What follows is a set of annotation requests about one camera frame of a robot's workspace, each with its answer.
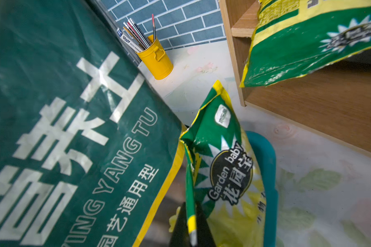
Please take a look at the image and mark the yellow green fertilizer bag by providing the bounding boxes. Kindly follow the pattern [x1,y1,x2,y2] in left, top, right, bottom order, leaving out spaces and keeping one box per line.
[179,81,267,247]
[240,0,371,87]

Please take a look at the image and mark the wooden three-tier shelf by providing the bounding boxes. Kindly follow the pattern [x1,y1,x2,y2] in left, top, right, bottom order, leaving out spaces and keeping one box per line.
[220,1,371,156]

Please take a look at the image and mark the yellow pen cup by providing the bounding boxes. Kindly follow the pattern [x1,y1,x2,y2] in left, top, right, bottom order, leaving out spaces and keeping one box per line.
[137,35,174,80]

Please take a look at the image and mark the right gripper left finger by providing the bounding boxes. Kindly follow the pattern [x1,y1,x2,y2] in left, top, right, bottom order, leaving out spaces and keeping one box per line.
[169,202,191,247]

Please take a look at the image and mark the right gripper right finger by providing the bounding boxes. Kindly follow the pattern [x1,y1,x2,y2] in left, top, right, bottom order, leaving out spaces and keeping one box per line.
[196,202,216,247]

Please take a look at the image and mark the dark green soil bag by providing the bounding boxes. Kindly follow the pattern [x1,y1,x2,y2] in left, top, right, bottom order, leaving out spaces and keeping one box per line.
[0,1,184,247]

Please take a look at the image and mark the pens in cup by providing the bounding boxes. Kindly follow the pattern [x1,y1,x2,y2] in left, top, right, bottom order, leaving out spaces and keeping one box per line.
[116,19,154,53]

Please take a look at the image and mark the teal plastic basket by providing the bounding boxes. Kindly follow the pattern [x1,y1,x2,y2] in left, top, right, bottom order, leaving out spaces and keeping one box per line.
[246,131,279,247]

